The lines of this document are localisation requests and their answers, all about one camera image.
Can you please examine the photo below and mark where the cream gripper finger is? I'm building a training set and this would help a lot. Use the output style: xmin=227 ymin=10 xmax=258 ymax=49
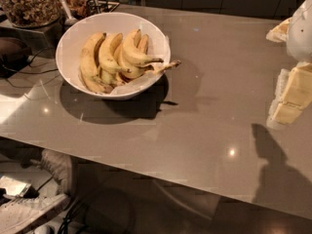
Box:
xmin=268 ymin=63 xmax=312 ymax=125
xmin=266 ymin=19 xmax=291 ymax=43

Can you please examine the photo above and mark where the white rounded gripper body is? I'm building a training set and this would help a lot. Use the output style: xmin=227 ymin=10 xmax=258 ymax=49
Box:
xmin=287 ymin=0 xmax=312 ymax=62

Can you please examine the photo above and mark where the yellow banana with long stem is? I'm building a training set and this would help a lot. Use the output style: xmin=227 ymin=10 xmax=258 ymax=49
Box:
xmin=115 ymin=34 xmax=181 ymax=80

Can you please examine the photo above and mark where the white ceramic bowl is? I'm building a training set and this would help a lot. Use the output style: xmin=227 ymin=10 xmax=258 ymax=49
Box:
xmin=56 ymin=13 xmax=165 ymax=99

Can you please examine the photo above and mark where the small jar of nuts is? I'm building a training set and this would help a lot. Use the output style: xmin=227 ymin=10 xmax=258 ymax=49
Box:
xmin=66 ymin=0 xmax=88 ymax=20

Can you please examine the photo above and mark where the white spoon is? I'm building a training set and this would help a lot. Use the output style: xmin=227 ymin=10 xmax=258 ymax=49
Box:
xmin=59 ymin=0 xmax=78 ymax=26

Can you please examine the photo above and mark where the grey sock foot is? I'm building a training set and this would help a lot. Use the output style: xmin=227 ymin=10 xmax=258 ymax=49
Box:
xmin=40 ymin=149 xmax=75 ymax=196

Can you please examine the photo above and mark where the glass jar of nuts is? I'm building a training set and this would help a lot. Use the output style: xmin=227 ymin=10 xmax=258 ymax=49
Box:
xmin=0 ymin=0 xmax=59 ymax=28

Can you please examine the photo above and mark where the dark device on left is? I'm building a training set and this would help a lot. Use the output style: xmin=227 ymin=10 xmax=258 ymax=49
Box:
xmin=0 ymin=37 xmax=32 ymax=78

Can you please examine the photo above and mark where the white sneaker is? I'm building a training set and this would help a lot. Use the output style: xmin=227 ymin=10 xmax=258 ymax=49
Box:
xmin=0 ymin=194 xmax=70 ymax=234

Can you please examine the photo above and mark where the black cable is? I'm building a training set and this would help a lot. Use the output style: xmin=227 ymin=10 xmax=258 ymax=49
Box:
xmin=0 ymin=46 xmax=60 ymax=90

